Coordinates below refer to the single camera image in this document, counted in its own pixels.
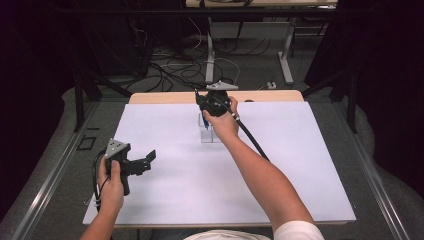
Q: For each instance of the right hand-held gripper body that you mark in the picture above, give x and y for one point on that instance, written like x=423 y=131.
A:
x=216 y=100

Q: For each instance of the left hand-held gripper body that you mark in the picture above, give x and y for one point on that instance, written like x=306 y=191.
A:
x=120 y=163

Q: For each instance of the clear plastic organizer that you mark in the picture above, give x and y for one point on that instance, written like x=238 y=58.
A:
x=208 y=135

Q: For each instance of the person's right hand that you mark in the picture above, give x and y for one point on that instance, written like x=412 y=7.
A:
x=225 y=125

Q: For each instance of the person's left hand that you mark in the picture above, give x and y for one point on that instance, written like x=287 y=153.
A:
x=110 y=190

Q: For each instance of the dark table grommet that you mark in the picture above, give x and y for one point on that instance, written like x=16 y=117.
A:
x=249 y=100

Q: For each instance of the wooden table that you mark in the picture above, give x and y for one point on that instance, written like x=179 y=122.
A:
x=160 y=97

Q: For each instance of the white desk leg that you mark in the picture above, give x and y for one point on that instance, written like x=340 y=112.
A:
x=209 y=56
x=286 y=60

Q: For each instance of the white table mat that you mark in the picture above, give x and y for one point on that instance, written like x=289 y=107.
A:
x=186 y=186

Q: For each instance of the white power plug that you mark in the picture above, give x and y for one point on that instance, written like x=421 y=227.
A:
x=271 y=85

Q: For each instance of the black stand leg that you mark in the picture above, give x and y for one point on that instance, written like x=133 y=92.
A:
x=351 y=100
x=80 y=100

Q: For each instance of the person's white shirt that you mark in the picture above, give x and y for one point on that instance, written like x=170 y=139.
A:
x=293 y=231

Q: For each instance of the metal floor rail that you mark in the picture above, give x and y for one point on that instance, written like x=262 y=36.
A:
x=373 y=176
x=53 y=173

